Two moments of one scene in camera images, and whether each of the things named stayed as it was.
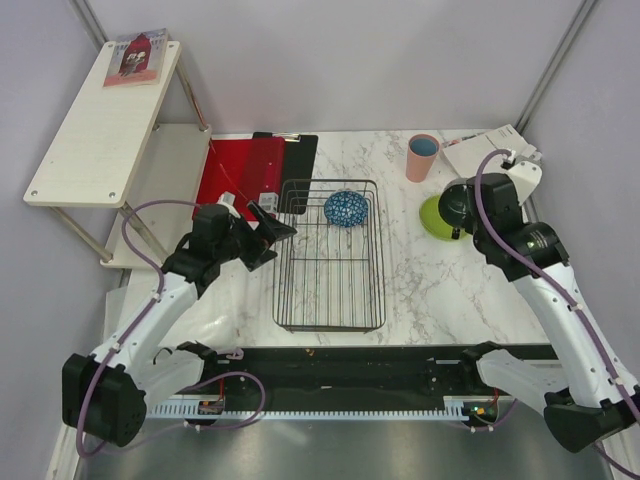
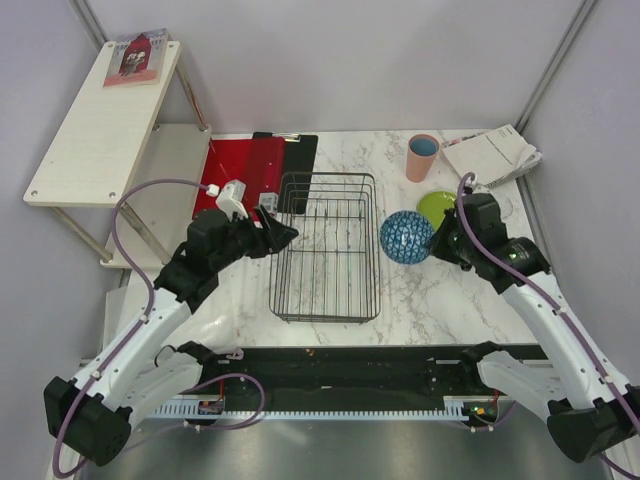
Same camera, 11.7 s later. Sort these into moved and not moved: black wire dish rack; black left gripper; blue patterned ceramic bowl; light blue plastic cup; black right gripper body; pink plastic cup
Moved: black right gripper body; blue patterned ceramic bowl
Not moved: light blue plastic cup; pink plastic cup; black wire dish rack; black left gripper
